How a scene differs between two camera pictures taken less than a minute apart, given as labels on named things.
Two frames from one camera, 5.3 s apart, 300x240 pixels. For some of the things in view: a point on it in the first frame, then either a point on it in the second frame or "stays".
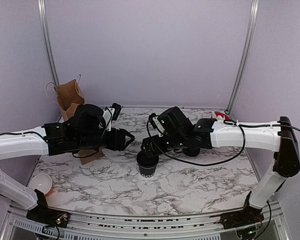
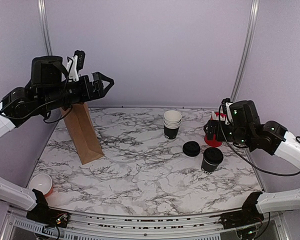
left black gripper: [117, 142] → [98, 91]
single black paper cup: [147, 172] → [207, 168]
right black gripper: [147, 143] → [212, 124]
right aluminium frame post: [253, 17] stays
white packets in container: [213, 115] stays
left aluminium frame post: [47, 41] stays
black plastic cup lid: [143, 160] → [213, 155]
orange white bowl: [42, 183] stays
